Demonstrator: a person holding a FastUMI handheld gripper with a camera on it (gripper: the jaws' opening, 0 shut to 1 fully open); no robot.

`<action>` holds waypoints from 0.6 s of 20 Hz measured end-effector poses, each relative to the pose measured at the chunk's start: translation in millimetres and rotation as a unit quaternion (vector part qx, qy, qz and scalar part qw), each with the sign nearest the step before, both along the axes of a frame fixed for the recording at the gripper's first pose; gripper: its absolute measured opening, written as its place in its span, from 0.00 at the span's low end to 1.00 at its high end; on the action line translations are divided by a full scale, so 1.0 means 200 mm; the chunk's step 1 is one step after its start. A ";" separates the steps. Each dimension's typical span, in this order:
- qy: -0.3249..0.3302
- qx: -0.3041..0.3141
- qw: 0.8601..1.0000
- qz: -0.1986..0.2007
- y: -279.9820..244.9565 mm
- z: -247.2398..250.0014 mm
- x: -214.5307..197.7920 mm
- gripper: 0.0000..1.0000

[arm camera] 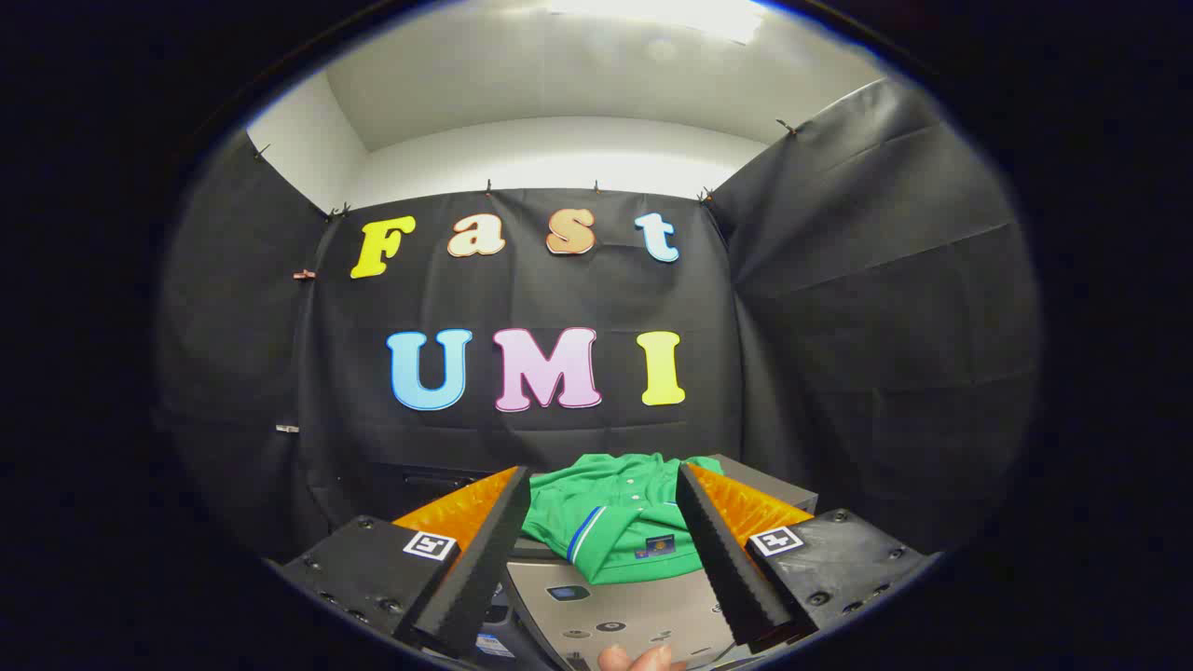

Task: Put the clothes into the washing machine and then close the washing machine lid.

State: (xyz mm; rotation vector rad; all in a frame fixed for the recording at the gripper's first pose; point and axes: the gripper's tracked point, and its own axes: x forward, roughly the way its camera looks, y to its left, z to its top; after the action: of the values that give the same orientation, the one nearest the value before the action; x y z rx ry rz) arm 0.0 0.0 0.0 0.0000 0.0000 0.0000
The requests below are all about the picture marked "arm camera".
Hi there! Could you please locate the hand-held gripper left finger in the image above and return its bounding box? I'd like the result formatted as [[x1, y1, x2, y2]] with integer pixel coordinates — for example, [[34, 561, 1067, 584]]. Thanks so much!
[[280, 466, 532, 658]]

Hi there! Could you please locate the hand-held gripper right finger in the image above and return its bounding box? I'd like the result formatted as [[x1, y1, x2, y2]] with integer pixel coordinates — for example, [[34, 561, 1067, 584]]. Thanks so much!
[[676, 463, 938, 653]]

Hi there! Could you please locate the green polo shirt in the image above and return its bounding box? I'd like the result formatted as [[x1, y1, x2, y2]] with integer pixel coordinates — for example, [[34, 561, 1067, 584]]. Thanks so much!
[[520, 453, 726, 586]]

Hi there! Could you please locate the grey cabinet appliance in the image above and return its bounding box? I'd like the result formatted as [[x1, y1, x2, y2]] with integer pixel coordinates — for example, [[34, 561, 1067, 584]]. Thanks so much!
[[503, 454, 821, 670]]

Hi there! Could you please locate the black backdrop cloth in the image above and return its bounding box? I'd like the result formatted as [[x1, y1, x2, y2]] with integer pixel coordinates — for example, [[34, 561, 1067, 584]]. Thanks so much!
[[158, 79, 1040, 560]]

